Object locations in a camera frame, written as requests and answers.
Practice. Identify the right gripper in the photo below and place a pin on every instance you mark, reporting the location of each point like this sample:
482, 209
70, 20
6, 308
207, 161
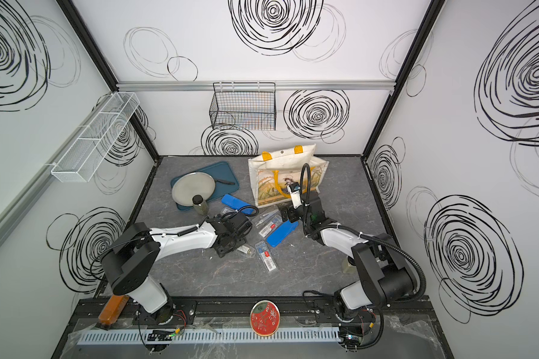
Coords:
290, 211

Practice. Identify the canvas tote bag yellow handles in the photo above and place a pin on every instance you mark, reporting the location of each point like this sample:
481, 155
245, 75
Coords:
271, 172

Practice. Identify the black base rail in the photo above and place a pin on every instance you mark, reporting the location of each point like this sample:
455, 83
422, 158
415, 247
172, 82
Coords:
188, 309

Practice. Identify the clear compass case red label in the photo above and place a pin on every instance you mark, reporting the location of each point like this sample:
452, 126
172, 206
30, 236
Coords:
266, 256

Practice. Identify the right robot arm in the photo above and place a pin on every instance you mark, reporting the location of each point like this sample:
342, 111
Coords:
387, 274

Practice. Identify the blue compass case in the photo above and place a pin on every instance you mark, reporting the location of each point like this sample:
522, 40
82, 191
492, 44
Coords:
237, 204
281, 233

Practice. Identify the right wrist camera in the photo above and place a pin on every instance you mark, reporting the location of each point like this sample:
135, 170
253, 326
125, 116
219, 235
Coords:
295, 191

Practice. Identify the grey round plate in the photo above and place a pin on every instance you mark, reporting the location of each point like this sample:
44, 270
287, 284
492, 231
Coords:
191, 184

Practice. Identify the teal tray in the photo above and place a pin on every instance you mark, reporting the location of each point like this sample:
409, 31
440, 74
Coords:
219, 170

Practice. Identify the white slotted cable duct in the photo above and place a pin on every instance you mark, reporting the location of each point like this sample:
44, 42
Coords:
208, 336

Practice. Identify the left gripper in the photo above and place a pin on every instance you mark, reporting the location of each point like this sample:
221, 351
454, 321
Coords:
226, 253

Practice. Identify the aluminium wall rail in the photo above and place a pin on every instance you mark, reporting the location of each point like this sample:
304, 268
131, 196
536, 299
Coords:
281, 85

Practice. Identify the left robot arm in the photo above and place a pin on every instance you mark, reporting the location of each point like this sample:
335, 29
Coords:
127, 263

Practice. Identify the black wire basket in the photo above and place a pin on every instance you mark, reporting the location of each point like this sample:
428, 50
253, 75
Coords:
245, 110

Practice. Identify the white wire shelf basket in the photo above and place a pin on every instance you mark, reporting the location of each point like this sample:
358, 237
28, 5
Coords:
108, 136

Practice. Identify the small jar black lid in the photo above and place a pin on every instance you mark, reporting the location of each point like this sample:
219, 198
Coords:
200, 205

